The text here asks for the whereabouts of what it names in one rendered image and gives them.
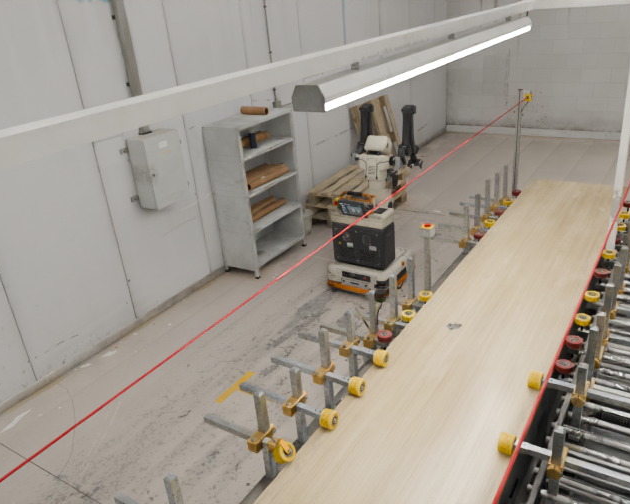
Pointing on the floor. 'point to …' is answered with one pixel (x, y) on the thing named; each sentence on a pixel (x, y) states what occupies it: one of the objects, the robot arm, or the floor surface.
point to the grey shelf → (262, 246)
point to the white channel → (98, 128)
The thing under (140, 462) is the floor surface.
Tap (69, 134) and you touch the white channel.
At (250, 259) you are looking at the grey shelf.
